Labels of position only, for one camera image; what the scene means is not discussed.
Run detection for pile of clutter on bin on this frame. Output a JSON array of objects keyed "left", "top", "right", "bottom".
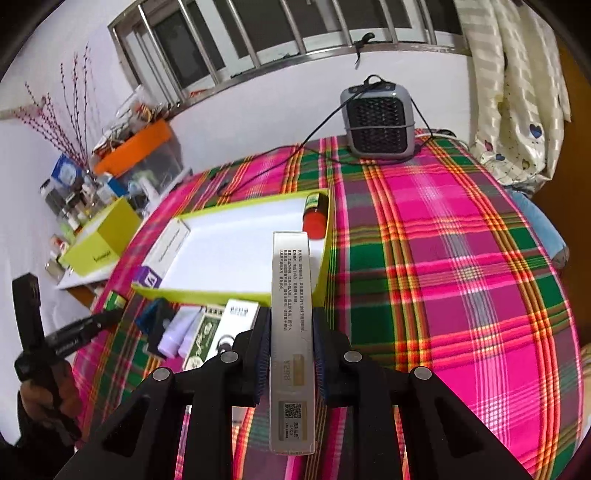
[{"left": 95, "top": 85, "right": 174, "bottom": 153}]

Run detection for window with steel grille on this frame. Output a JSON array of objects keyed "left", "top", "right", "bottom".
[{"left": 108, "top": 0, "right": 472, "bottom": 109}]

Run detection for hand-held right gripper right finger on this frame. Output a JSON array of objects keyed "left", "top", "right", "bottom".
[{"left": 311, "top": 308, "right": 532, "bottom": 480}]

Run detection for grey space heater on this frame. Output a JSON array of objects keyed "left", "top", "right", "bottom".
[{"left": 340, "top": 83, "right": 416, "bottom": 160}]

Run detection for dark green printed box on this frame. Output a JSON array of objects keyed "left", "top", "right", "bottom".
[{"left": 182, "top": 307, "right": 228, "bottom": 372}]

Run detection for lavender cream tube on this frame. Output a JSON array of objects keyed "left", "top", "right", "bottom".
[
  {"left": 178, "top": 310, "right": 204, "bottom": 361},
  {"left": 157, "top": 308, "right": 188, "bottom": 358}
]

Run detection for blue and white box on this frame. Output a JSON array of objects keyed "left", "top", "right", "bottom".
[{"left": 50, "top": 154, "right": 84, "bottom": 188}]

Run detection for cream patterned curtain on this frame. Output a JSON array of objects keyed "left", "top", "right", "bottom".
[{"left": 455, "top": 0, "right": 571, "bottom": 185}]

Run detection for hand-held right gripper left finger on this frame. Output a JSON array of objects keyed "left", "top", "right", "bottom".
[{"left": 54, "top": 307, "right": 271, "bottom": 480}]

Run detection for black power cable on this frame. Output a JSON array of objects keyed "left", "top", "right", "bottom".
[{"left": 215, "top": 76, "right": 437, "bottom": 197}]

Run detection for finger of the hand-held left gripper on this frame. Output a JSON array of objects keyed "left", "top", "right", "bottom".
[{"left": 81, "top": 308, "right": 126, "bottom": 340}]

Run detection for dried pink flower branches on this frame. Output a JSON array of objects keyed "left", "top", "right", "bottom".
[{"left": 14, "top": 44, "right": 105, "bottom": 171}]

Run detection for black tie on grille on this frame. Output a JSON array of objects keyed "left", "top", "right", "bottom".
[{"left": 353, "top": 32, "right": 377, "bottom": 70}]

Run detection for white box with purple end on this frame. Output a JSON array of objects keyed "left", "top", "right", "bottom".
[{"left": 137, "top": 218, "right": 191, "bottom": 289}]

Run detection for yellow-green cardboard tray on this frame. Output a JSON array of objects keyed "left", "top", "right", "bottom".
[{"left": 131, "top": 188, "right": 334, "bottom": 308}]

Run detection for long silver white box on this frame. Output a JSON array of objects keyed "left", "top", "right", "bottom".
[{"left": 269, "top": 231, "right": 319, "bottom": 455}]

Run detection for yellow-green cardboard box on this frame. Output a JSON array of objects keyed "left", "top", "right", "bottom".
[{"left": 59, "top": 198, "right": 143, "bottom": 278}]

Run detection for clear bin with orange lid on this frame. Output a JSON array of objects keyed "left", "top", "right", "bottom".
[{"left": 92, "top": 119, "right": 185, "bottom": 195}]

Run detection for white box with clip print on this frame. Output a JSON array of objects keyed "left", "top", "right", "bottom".
[{"left": 205, "top": 299, "right": 259, "bottom": 367}]

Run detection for person's left hand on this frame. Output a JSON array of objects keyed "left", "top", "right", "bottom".
[{"left": 17, "top": 360, "right": 83, "bottom": 445}]

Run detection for cluster of jars and bottles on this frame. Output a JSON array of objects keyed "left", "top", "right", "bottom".
[{"left": 39, "top": 171, "right": 160, "bottom": 278}]

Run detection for white shelf board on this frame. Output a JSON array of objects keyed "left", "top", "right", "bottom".
[{"left": 55, "top": 268, "right": 116, "bottom": 291}]

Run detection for small blue plastic sharpener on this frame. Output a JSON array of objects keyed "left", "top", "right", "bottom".
[{"left": 137, "top": 299, "right": 176, "bottom": 358}]

